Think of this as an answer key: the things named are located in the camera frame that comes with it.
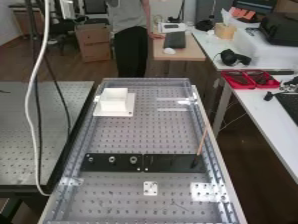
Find black plate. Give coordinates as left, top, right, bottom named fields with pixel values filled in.
left=142, top=153, right=210, bottom=174
left=79, top=152, right=146, bottom=174

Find black case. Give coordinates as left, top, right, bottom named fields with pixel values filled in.
left=259, top=12, right=298, bottom=47

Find clear box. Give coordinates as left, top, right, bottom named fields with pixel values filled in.
left=39, top=77, right=249, bottom=224

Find black bag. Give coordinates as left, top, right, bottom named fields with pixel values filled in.
left=195, top=19, right=216, bottom=32

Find red tray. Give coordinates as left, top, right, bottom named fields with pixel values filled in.
left=220, top=69, right=259, bottom=90
left=245, top=68, right=283, bottom=89

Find cardboard box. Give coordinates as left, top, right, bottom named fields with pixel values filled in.
left=74, top=23, right=114, bottom=64

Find black headphones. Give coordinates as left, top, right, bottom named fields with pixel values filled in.
left=220, top=48, right=253, bottom=67

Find light brown box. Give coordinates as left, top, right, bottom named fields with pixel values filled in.
left=215, top=22, right=239, bottom=41

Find black keyboard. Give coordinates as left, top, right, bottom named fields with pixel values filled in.
left=275, top=92, right=298, bottom=127
left=163, top=31, right=188, bottom=50

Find small white square board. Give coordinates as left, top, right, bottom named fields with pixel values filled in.
left=142, top=180, right=160, bottom=197

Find small white box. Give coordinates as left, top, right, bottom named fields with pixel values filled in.
left=92, top=86, right=138, bottom=118

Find white cable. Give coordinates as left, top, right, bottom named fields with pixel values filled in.
left=23, top=0, right=55, bottom=197

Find person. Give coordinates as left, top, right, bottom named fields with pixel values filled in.
left=106, top=0, right=167, bottom=79

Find flat white box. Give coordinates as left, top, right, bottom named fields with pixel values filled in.
left=158, top=21, right=190, bottom=34

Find light wooden desk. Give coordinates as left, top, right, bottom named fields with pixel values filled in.
left=152, top=31, right=208, bottom=62

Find long white desk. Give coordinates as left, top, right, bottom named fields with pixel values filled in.
left=232, top=74, right=298, bottom=185

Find thin stick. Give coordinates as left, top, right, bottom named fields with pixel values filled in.
left=192, top=123, right=215, bottom=169

